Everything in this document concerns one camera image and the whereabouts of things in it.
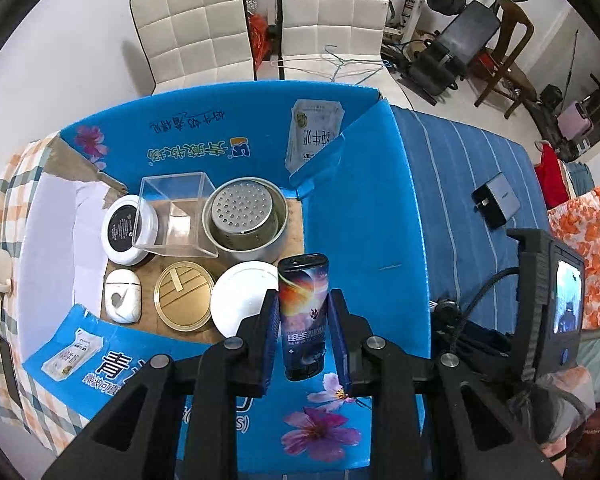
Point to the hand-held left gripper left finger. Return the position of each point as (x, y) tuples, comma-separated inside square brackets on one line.
[(272, 340)]

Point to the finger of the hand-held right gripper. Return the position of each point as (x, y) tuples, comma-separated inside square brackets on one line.
[(480, 332)]

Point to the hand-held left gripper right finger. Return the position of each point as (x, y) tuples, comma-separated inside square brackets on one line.
[(339, 340)]

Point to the dark printed tube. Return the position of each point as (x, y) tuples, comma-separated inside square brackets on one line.
[(302, 310)]

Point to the white round plate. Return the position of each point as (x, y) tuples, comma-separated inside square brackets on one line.
[(240, 295)]

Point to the gold round lid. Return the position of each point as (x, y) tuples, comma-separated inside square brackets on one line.
[(182, 295)]

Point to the blue cardboard box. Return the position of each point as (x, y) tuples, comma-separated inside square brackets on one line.
[(360, 240)]

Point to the metal strainer bowl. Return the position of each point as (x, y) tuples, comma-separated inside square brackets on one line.
[(242, 210)]

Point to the clear acrylic box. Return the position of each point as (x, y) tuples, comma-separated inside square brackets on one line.
[(180, 225)]

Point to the white earbuds case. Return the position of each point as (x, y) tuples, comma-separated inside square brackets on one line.
[(122, 297)]

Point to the white tin with black lid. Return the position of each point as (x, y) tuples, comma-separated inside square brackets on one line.
[(120, 230)]

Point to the person's right forearm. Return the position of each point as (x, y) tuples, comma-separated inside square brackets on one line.
[(555, 410)]

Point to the black grey charger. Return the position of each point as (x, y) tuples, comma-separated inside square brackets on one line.
[(497, 200)]

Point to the red garment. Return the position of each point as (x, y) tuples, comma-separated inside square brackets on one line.
[(552, 175)]

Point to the teal garment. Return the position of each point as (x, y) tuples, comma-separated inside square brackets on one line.
[(580, 177)]

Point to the blue striped tablecloth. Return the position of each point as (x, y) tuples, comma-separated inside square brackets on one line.
[(455, 160)]

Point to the pink suitcase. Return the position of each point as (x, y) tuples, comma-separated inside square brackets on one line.
[(572, 122)]

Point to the brown wooden chair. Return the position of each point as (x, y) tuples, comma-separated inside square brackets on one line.
[(515, 25)]

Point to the black weight bench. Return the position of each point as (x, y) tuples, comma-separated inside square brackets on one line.
[(467, 27)]

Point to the plaid tablecloth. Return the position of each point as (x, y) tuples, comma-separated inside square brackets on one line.
[(10, 195)]

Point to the red plastic bag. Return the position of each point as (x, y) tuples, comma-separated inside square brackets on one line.
[(259, 40)]

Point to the white barbell rack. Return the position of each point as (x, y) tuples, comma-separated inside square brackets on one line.
[(412, 10)]

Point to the white padded chair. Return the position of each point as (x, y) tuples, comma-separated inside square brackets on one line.
[(195, 25), (330, 10)]

